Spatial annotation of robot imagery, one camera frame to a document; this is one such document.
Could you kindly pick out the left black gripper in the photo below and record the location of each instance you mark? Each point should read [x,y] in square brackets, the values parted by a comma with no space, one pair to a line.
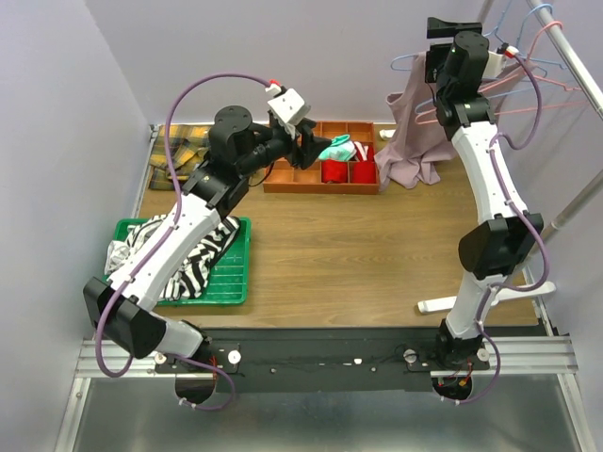
[301,142]

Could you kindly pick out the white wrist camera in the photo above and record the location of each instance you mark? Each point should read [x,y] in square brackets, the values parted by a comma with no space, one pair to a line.
[287,107]
[498,60]

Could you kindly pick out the orange compartment tray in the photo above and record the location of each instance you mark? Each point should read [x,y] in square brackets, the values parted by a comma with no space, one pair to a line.
[285,179]

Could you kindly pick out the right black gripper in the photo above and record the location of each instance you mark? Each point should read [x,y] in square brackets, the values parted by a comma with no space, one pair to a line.
[436,28]

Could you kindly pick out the mauve tank top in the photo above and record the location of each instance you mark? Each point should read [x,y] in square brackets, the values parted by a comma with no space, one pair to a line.
[410,155]

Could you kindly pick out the black mounting base plate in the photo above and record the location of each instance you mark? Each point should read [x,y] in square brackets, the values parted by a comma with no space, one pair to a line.
[290,360]

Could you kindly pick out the red rolled cloth left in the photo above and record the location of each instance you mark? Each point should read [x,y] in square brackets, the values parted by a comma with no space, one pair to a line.
[334,172]

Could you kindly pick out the blue wire hanger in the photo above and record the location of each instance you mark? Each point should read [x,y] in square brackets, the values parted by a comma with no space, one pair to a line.
[405,61]
[516,24]

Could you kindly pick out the metal clothes rack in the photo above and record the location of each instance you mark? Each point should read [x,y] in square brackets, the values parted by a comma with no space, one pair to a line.
[594,96]

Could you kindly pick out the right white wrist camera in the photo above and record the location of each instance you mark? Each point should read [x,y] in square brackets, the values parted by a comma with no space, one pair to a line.
[498,60]

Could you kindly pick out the black white striped garment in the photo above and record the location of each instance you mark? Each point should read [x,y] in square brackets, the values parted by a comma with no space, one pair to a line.
[192,277]

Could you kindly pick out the teal white sock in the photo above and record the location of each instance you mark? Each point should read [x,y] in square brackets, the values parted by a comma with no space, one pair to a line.
[342,148]

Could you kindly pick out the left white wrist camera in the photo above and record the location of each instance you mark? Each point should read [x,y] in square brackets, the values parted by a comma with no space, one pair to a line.
[287,107]

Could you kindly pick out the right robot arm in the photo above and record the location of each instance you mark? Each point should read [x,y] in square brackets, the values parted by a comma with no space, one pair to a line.
[506,229]

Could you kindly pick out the pink wire hanger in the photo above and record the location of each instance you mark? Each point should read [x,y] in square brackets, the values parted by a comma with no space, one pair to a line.
[547,81]

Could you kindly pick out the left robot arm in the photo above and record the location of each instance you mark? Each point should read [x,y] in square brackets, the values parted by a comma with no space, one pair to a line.
[121,308]

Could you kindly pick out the yellow plaid shirt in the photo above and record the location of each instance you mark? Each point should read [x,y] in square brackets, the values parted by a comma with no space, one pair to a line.
[188,145]

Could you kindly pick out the red rolled cloth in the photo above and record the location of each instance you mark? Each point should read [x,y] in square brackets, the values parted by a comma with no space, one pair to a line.
[363,173]
[334,172]

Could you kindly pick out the red rolled cloth right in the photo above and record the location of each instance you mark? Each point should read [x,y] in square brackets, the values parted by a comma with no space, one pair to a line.
[363,173]

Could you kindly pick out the red white striped sock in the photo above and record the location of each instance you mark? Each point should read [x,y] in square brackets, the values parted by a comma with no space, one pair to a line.
[363,152]

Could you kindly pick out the green plastic tray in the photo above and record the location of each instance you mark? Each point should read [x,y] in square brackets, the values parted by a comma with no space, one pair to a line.
[229,277]

